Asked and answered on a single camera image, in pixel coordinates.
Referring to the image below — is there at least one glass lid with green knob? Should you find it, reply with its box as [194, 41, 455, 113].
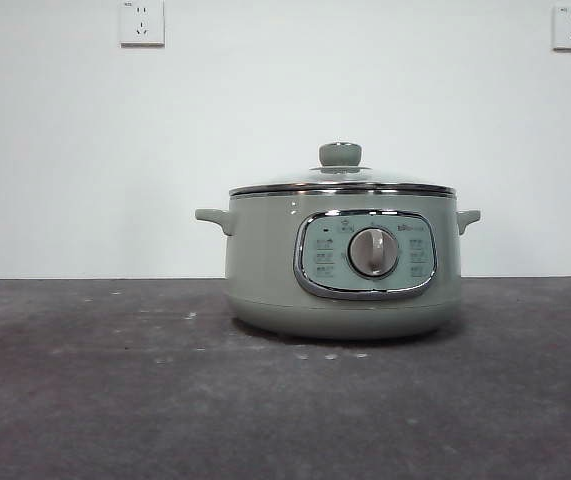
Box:
[229, 141, 459, 197]

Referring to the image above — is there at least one pale green electric pot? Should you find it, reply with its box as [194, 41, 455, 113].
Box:
[194, 187, 482, 342]

